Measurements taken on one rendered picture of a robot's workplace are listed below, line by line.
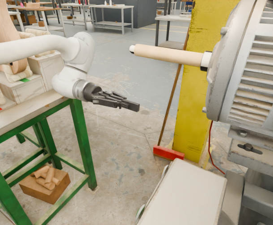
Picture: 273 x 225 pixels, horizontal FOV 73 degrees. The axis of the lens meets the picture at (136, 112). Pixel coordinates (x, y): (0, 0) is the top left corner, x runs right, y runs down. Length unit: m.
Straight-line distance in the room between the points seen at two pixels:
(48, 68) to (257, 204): 1.01
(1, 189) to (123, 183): 0.96
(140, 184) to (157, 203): 1.39
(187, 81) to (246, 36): 1.15
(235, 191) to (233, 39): 0.30
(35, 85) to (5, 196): 0.54
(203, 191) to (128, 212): 1.26
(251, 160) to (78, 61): 0.70
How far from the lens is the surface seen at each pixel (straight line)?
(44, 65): 1.08
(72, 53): 0.83
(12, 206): 1.17
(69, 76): 0.85
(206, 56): 0.45
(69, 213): 1.65
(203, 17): 1.36
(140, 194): 1.65
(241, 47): 0.35
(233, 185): 0.47
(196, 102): 1.53
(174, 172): 0.35
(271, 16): 0.39
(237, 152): 0.43
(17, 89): 1.03
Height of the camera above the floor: 1.39
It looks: 33 degrees down
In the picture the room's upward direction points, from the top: straight up
